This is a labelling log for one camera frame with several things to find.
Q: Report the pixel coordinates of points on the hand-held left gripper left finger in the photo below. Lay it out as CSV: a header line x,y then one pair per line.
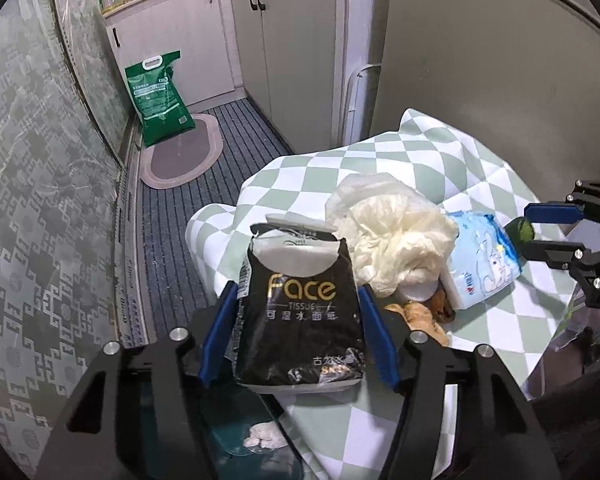
x,y
215,345

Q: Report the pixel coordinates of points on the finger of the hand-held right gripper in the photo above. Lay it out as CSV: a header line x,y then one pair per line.
x,y
550,212
555,252

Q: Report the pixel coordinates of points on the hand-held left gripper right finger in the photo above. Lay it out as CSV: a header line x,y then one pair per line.
x,y
380,345

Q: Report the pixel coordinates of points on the green wrapper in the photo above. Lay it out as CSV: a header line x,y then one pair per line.
x,y
521,230

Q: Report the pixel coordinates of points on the orange brown fruit peel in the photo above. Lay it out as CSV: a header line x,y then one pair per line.
x,y
420,322

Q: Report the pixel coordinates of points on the light blue tissue pack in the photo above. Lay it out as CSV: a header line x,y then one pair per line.
x,y
480,260

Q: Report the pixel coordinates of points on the black tissue pack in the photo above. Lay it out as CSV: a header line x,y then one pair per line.
x,y
300,325

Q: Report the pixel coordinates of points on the dark teal trash bin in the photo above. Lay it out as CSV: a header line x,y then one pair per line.
x,y
220,440

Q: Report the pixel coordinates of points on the white tissue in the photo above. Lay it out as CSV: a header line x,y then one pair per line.
x,y
262,437

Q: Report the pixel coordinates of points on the white plastic bag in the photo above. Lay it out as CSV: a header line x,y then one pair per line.
x,y
395,230

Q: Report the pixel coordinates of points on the green white checkered tablecloth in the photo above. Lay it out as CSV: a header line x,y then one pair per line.
x,y
420,160

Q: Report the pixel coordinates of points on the beige refrigerator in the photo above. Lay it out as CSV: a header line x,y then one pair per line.
x,y
480,60

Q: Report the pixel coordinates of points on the oval grey floor mat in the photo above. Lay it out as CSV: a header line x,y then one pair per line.
x,y
180,160

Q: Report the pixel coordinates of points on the patterned frosted glass door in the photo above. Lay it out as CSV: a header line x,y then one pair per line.
x,y
40,185

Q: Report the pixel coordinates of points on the green rice bag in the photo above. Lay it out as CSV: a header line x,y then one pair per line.
x,y
155,105

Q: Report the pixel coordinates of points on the white double door cabinet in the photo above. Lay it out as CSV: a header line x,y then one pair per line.
x,y
300,60

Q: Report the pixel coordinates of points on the white single door cabinet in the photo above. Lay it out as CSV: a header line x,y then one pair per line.
x,y
190,45

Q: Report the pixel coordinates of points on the white metal stool frame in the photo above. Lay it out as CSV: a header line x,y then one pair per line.
x,y
353,105

